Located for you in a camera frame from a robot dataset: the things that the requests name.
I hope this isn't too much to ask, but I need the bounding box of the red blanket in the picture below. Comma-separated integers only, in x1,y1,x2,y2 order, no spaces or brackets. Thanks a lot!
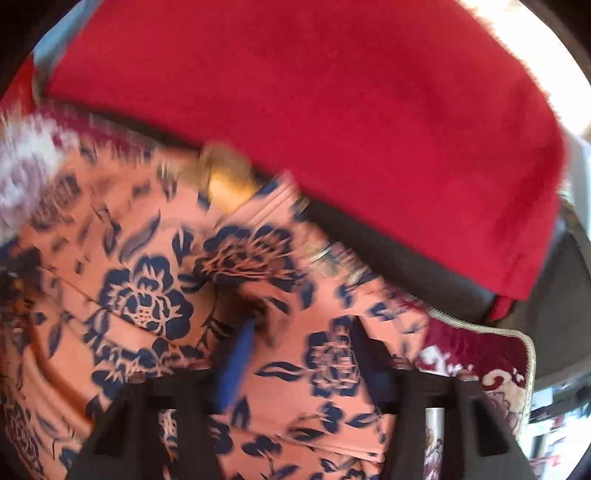
46,1,564,318

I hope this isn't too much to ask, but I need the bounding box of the maroon floral plush blanket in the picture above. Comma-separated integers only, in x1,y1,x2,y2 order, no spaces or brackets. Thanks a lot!
1,115,535,479

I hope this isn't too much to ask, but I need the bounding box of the orange floral blouse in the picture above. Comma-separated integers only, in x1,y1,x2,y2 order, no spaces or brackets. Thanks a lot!
1,149,429,479

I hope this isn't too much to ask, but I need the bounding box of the black leather sofa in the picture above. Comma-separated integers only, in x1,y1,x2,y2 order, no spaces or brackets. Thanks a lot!
82,105,591,393

